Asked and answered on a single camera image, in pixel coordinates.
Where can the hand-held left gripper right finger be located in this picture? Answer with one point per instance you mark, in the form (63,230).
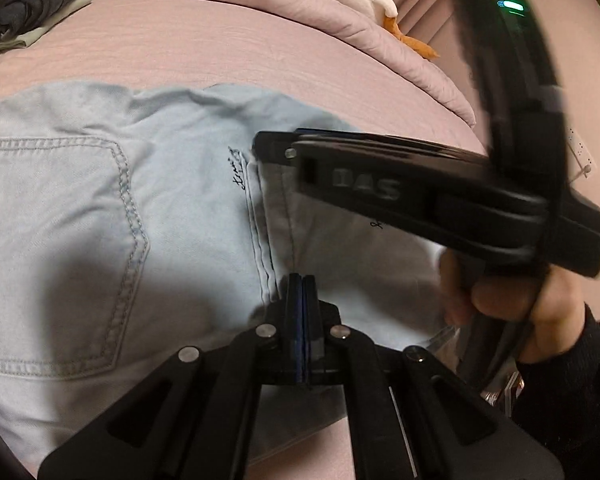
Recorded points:
(310,320)

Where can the person's right forearm black sleeve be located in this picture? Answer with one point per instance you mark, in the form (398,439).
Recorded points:
(570,400)

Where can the person's right hand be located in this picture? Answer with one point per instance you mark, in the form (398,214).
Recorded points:
(500,300)

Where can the folded pale green cloth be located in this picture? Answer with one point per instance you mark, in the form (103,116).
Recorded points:
(55,20)

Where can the white power strip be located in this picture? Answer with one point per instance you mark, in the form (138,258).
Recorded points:
(582,152)

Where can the light blue jeans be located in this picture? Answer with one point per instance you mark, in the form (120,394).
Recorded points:
(180,210)

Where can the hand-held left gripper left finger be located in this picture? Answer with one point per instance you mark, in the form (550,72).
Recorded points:
(295,320)

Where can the pink quilt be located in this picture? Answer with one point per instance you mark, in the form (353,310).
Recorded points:
(280,5)

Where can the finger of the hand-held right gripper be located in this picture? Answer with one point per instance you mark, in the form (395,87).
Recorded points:
(420,200)
(270,146)

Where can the pink curtain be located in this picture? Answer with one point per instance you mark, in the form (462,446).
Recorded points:
(430,10)

